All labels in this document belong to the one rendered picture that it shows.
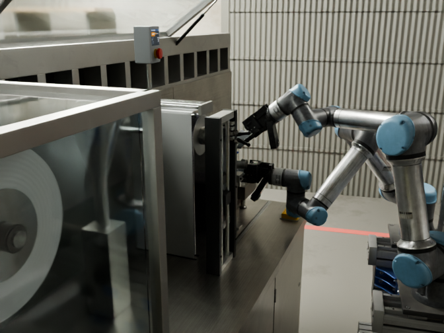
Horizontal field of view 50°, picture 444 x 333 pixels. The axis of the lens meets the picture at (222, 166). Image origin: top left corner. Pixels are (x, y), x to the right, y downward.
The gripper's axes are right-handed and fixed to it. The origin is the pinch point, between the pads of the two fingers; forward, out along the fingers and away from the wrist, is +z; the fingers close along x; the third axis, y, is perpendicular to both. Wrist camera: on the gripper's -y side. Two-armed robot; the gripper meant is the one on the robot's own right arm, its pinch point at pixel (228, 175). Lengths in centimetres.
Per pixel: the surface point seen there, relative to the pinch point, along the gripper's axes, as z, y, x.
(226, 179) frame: -14.5, 12.3, 38.8
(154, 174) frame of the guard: -25, 36, 105
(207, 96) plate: 30, 25, -48
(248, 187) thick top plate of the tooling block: -6.4, -7.4, -9.0
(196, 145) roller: -2.0, 22.2, 35.7
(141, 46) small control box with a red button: 1, 57, 64
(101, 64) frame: 30, 49, 42
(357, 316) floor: -53, -109, -82
